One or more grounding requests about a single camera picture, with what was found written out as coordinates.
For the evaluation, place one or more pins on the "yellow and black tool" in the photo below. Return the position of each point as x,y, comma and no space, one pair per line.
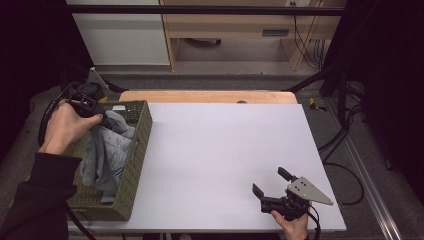
315,105

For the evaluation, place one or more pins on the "grey cloth garment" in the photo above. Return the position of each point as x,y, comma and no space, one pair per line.
106,153

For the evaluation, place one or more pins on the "white cabinet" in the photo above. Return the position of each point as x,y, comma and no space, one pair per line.
123,40

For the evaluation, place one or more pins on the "white table board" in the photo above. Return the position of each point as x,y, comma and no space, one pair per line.
216,160

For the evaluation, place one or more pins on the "person's right hand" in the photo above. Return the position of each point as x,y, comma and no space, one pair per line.
295,228

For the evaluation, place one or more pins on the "person's left hand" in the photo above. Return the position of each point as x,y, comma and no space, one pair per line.
65,128

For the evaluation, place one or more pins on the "black horizontal metal bar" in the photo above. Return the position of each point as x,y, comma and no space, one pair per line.
200,10

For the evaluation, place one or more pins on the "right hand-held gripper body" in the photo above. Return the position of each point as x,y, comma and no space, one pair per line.
293,200

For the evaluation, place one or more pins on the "light wooden desk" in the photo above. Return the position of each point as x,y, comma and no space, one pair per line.
226,26

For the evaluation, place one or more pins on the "metal floor rail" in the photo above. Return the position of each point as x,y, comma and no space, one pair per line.
366,186

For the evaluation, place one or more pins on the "olive green woven basket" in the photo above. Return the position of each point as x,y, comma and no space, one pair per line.
135,156

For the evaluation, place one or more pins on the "small white label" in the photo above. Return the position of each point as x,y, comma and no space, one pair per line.
118,107

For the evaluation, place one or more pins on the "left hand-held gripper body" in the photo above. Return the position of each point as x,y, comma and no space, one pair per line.
87,100

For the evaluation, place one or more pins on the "black metal stand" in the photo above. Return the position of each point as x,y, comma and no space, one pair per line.
333,75

